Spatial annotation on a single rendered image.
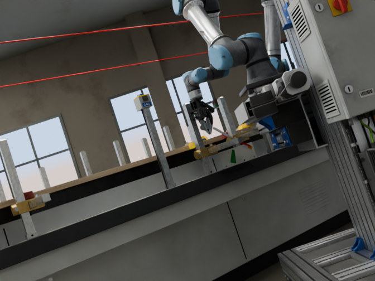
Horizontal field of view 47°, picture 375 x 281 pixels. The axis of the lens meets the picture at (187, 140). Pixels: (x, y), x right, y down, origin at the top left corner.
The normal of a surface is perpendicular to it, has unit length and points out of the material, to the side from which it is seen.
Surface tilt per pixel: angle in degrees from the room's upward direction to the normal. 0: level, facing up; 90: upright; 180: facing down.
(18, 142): 90
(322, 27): 90
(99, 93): 90
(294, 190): 90
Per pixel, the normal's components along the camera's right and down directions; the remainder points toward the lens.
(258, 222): 0.49, -0.22
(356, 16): 0.01, -0.07
